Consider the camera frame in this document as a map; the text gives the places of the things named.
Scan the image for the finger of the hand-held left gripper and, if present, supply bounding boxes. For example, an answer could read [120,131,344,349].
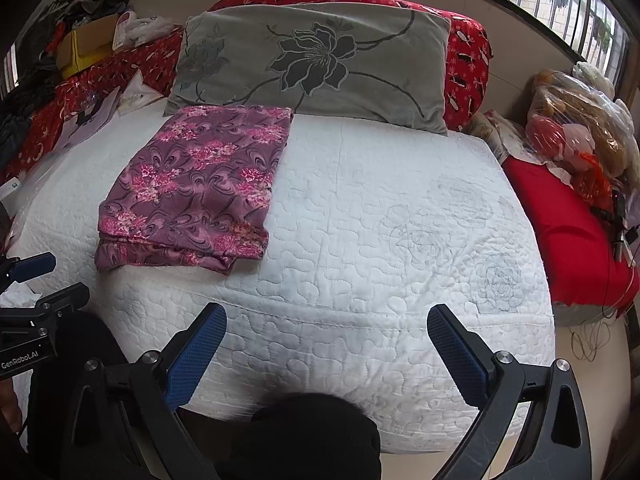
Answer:
[0,253,57,289]
[32,282,91,317]

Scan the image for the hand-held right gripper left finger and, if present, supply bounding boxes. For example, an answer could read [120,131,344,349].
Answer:
[57,302,228,480]

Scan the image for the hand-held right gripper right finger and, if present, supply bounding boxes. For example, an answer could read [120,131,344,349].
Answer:
[427,304,593,480]

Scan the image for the purple floral garment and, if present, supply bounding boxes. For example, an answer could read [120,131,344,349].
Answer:
[95,105,295,276]

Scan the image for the person's left hand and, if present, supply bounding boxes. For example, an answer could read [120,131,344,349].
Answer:
[0,380,23,431]

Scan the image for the white quilted mattress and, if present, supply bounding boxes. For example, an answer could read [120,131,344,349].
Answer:
[10,105,558,453]

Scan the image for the person's black trousers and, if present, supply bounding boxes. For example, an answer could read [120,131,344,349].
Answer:
[20,310,382,480]

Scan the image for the black cloth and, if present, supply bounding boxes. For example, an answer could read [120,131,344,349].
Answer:
[0,72,58,158]

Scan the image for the printed white plastic sleeve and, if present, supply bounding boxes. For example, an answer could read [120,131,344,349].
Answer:
[52,85,123,153]

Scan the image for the red cushion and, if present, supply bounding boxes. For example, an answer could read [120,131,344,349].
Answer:
[501,157,640,319]

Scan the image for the white paper sheet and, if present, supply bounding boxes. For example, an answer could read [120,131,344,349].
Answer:
[117,70,164,117]

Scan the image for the dark small tool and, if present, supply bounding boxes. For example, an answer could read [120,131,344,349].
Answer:
[611,191,640,262]

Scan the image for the yellow cardboard box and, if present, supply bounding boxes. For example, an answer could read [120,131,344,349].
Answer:
[55,12,126,81]

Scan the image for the floral printed cloth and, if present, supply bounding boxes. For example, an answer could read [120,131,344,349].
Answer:
[467,109,532,167]

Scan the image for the white plastic bag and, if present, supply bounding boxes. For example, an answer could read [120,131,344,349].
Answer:
[112,10,177,52]

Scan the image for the plastic bag of plush toys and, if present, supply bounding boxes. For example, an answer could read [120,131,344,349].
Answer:
[525,61,640,207]

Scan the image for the red patterned blanket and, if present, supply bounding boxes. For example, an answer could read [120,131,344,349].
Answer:
[0,0,493,187]

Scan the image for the grey flower pillow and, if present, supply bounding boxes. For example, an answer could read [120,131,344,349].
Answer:
[164,2,452,136]

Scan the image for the tangled thin wire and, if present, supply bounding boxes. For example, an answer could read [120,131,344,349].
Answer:
[570,309,632,362]

